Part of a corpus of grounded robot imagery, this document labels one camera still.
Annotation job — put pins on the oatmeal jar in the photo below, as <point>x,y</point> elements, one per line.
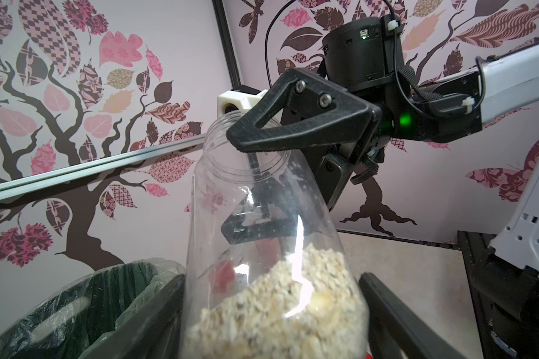
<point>287,297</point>

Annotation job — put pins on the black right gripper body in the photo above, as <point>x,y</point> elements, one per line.
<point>334,165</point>

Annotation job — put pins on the clear plastic bin liner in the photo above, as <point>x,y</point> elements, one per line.
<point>94,296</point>

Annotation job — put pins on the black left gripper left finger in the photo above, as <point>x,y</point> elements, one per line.
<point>154,332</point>

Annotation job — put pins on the black trash bin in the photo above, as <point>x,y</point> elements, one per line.
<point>72,309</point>

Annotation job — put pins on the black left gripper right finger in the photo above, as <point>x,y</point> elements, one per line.
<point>394,331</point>

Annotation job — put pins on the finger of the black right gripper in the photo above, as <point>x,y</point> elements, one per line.
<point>271,199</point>
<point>304,110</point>

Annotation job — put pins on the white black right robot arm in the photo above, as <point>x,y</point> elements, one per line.
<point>366,55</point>

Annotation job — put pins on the back aluminium rail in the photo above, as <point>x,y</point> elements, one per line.
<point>37,182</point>

